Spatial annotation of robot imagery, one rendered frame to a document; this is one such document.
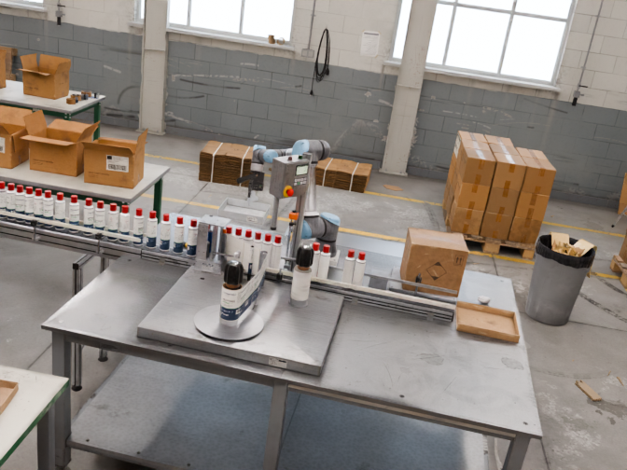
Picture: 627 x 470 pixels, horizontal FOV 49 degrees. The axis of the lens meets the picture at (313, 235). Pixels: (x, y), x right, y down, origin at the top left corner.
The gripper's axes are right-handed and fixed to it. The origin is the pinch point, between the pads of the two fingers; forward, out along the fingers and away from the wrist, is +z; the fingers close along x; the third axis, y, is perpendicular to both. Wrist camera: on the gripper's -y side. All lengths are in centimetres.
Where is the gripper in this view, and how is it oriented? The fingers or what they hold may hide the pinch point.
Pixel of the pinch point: (248, 203)
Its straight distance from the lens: 421.0
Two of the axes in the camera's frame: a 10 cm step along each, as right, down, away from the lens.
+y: 9.9, 1.5, -0.3
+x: 0.4, -0.6, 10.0
